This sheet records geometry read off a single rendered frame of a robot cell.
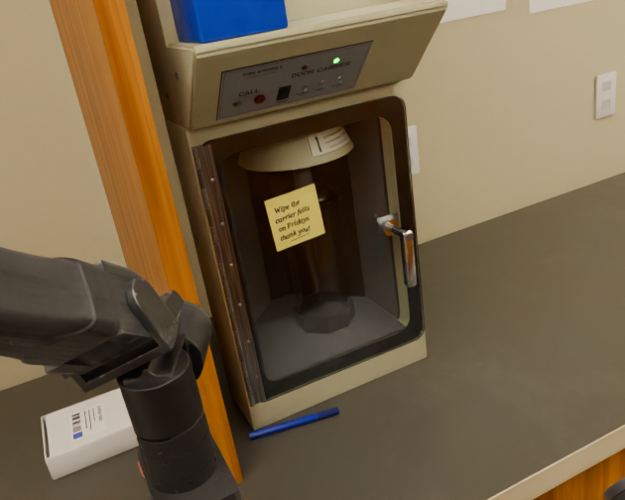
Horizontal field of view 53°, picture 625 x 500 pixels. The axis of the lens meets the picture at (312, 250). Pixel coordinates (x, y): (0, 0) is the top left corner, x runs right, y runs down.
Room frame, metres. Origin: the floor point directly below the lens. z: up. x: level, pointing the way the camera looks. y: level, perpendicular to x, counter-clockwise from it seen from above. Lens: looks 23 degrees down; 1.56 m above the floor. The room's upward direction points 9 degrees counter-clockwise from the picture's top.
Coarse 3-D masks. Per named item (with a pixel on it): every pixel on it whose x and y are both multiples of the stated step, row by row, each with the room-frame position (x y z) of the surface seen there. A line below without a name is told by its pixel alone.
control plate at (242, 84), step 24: (336, 48) 0.76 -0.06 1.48; (360, 48) 0.78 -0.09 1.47; (240, 72) 0.72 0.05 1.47; (264, 72) 0.74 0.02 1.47; (288, 72) 0.75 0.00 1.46; (312, 72) 0.77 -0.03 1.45; (336, 72) 0.79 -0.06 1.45; (240, 96) 0.75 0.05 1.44; (312, 96) 0.81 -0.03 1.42; (216, 120) 0.76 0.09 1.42
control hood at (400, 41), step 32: (416, 0) 0.85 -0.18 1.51; (288, 32) 0.71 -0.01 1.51; (320, 32) 0.73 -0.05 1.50; (352, 32) 0.75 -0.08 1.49; (384, 32) 0.78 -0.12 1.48; (416, 32) 0.80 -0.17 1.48; (192, 64) 0.69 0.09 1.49; (224, 64) 0.70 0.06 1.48; (384, 64) 0.83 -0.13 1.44; (416, 64) 0.86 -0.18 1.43; (192, 96) 0.72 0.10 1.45; (320, 96) 0.82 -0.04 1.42; (192, 128) 0.76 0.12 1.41
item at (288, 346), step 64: (256, 128) 0.81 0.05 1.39; (320, 128) 0.84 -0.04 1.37; (384, 128) 0.87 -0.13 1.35; (256, 192) 0.80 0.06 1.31; (320, 192) 0.83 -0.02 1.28; (384, 192) 0.87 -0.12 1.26; (256, 256) 0.79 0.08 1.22; (320, 256) 0.83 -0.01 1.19; (384, 256) 0.86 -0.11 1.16; (256, 320) 0.78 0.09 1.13; (320, 320) 0.82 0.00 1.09; (384, 320) 0.86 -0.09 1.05
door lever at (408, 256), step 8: (384, 224) 0.86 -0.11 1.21; (392, 224) 0.86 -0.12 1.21; (384, 232) 0.86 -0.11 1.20; (392, 232) 0.86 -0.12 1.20; (400, 232) 0.83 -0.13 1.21; (408, 232) 0.82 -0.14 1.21; (400, 240) 0.83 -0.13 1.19; (408, 240) 0.82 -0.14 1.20; (408, 248) 0.82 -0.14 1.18; (408, 256) 0.82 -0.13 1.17; (408, 264) 0.82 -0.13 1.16; (408, 272) 0.82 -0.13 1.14; (408, 280) 0.82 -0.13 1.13; (416, 280) 0.83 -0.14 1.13
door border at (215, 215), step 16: (208, 160) 0.78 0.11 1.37; (208, 176) 0.77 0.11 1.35; (208, 192) 0.77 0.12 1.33; (208, 208) 0.77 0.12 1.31; (224, 208) 0.78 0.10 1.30; (208, 224) 0.77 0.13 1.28; (224, 224) 0.78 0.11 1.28; (224, 240) 0.78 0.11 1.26; (224, 256) 0.77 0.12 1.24; (224, 288) 0.77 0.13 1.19; (240, 288) 0.78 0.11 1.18; (240, 304) 0.78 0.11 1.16; (240, 320) 0.77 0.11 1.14; (240, 336) 0.77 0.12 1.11; (240, 352) 0.77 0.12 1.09; (256, 368) 0.78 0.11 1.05; (256, 384) 0.78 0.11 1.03; (256, 400) 0.77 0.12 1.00
